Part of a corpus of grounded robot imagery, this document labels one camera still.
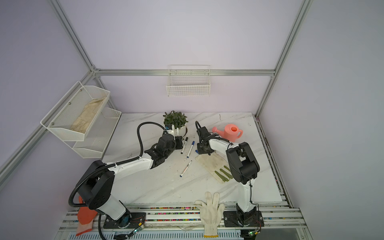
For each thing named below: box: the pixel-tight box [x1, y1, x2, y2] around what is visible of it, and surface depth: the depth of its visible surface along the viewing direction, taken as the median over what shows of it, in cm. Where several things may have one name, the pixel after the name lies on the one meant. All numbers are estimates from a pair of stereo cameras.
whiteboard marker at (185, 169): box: [179, 160, 193, 178], surface depth 92 cm
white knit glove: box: [193, 191, 226, 238], surface depth 78 cm
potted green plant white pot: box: [163, 110, 189, 137], surface depth 95 cm
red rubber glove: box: [76, 195, 98, 236], surface depth 74 cm
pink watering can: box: [212, 123, 244, 143], surface depth 100 cm
